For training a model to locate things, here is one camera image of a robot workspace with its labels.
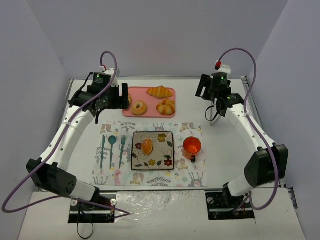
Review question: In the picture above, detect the striped long bread roll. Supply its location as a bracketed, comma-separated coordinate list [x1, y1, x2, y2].
[128, 93, 132, 106]

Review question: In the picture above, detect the teal plastic knife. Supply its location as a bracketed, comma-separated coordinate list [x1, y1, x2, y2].
[100, 135, 106, 171]

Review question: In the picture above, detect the floral square plate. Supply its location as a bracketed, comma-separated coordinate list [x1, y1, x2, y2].
[131, 131, 175, 171]

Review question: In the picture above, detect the teal plastic spoon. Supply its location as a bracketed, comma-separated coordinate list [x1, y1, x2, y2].
[108, 135, 117, 169]

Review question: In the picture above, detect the sesame bun bread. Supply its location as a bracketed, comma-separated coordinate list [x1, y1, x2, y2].
[141, 138, 153, 155]

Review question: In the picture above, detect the teal plastic fork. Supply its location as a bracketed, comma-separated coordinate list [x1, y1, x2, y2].
[118, 135, 126, 169]

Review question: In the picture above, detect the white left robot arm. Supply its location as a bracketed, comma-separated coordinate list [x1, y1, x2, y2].
[26, 83, 129, 203]

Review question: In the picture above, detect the sugared ring donut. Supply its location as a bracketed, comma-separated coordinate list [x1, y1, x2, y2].
[131, 100, 148, 116]

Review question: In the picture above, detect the pink plastic tray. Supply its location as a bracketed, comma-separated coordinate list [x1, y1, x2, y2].
[122, 86, 176, 118]

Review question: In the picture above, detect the animal print placemat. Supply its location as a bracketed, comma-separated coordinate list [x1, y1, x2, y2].
[90, 121, 208, 188]

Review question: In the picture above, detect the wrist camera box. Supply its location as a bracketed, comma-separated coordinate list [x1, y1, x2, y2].
[92, 72, 111, 88]
[211, 72, 231, 88]

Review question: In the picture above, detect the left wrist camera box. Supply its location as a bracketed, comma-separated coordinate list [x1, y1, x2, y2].
[92, 72, 111, 88]

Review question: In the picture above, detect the striped croissant bread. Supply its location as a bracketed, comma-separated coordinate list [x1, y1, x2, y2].
[146, 85, 173, 99]

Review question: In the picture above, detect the orange translucent cup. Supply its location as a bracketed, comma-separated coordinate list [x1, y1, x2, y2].
[182, 136, 202, 163]

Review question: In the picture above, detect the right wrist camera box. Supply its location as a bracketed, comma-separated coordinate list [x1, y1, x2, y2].
[211, 72, 231, 88]

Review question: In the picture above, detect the round striped twisted bread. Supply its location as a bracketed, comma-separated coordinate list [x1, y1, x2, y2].
[156, 98, 176, 116]

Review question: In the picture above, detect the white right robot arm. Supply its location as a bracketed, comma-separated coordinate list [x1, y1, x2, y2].
[195, 72, 289, 199]

